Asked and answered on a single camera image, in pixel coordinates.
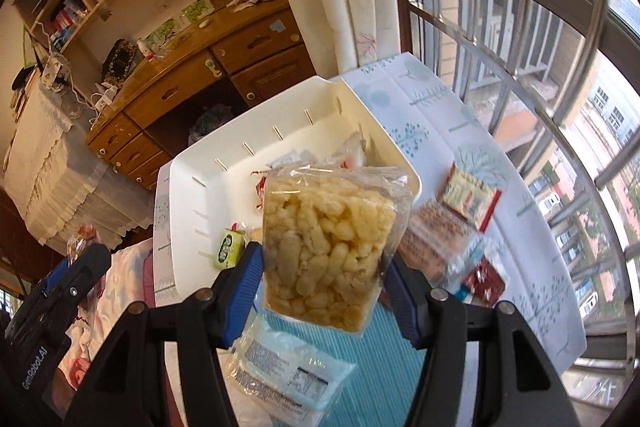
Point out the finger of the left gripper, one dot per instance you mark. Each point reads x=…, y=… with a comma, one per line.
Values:
x=82, y=275
x=55, y=275

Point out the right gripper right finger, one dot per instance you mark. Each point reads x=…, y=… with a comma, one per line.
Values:
x=516, y=382

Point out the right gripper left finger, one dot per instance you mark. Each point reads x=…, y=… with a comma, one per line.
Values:
x=126, y=382

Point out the green small snack packet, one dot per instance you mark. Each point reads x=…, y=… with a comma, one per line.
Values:
x=230, y=250

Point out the dark red snowflake snack packet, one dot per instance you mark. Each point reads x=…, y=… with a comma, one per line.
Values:
x=484, y=283

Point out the white clear rice cake bag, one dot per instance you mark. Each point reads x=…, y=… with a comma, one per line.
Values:
x=290, y=379

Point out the large clear printed cake pack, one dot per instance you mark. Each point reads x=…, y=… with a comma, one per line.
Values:
x=439, y=244

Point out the puffed corn snack bag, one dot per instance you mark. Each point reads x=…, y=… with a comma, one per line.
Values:
x=328, y=235

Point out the blue foil snack packet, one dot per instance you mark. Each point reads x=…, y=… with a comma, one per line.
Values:
x=462, y=291

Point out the yellow rice cracker bag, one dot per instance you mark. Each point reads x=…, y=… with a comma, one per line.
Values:
x=256, y=235

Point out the nut candy clear packet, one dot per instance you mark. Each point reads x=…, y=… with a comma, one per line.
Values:
x=261, y=179

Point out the white lace covered furniture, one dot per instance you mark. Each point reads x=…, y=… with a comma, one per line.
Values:
x=57, y=184

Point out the white plastic storage bin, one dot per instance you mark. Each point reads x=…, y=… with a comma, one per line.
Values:
x=216, y=184

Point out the white power strip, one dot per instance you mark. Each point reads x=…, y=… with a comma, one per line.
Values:
x=104, y=95

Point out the beige red edged snack packet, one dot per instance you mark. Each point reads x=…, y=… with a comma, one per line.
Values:
x=470, y=198

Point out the plastic bag under desk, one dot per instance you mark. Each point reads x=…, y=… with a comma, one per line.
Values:
x=210, y=121

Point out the black patterned pouch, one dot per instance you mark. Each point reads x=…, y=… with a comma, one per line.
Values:
x=116, y=68

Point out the small white red bottle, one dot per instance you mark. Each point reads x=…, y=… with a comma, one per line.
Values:
x=145, y=50

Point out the wooden desk with drawers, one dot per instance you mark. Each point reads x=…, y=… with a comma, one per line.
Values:
x=238, y=61

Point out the metal window guard bars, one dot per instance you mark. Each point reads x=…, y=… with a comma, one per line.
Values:
x=556, y=83

